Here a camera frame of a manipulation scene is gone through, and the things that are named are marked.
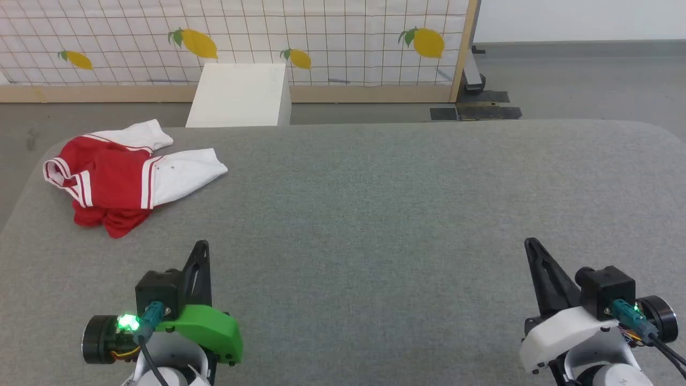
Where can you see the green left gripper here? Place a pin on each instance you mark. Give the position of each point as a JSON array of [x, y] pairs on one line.
[[211, 329]]

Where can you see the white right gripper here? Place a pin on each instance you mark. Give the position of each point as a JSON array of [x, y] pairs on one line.
[[568, 338]]

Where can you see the red and white shirt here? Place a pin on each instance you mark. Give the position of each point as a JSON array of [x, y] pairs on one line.
[[112, 177]]

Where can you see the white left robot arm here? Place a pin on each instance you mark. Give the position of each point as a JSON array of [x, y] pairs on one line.
[[171, 364]]

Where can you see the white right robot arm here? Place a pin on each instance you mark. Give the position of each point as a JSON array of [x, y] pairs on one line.
[[605, 370]]

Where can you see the grey fabric sofa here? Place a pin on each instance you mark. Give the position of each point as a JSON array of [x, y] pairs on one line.
[[375, 225]]

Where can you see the white box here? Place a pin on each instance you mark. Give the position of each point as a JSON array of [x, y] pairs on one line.
[[238, 96]]

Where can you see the white partition board on casters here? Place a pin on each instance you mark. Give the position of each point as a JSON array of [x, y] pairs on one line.
[[579, 21]]

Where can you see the lemon print partition panel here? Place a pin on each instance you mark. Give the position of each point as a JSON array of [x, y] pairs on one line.
[[321, 32]]

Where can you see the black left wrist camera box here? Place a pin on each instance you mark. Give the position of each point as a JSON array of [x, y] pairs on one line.
[[158, 292]]

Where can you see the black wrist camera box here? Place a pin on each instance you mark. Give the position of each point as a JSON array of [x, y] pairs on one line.
[[605, 292], [158, 292]]

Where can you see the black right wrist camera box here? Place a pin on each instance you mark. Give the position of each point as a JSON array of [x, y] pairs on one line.
[[605, 292]]

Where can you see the black floor base plate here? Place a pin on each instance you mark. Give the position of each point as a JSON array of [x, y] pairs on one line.
[[442, 113], [487, 110]]

